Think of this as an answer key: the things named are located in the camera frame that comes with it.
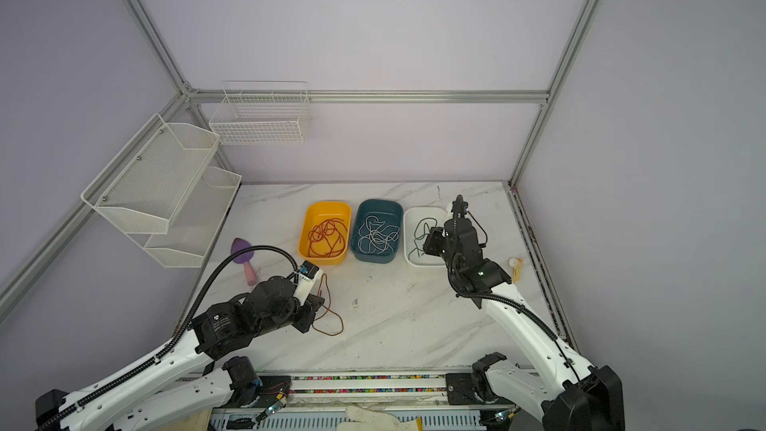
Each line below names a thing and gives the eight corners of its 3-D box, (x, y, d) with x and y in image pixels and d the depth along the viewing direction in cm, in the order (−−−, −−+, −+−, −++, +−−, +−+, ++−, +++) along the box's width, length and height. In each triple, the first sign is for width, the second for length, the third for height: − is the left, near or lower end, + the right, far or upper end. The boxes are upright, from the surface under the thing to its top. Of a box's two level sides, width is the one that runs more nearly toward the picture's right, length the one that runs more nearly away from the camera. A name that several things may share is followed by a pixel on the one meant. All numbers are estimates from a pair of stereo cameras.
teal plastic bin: (350, 262, 100) (348, 253, 95) (356, 210, 115) (354, 199, 110) (403, 262, 100) (403, 253, 95) (401, 210, 115) (402, 200, 110)
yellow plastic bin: (299, 264, 99) (295, 255, 95) (311, 212, 114) (308, 201, 110) (348, 264, 99) (346, 255, 95) (353, 212, 114) (352, 202, 110)
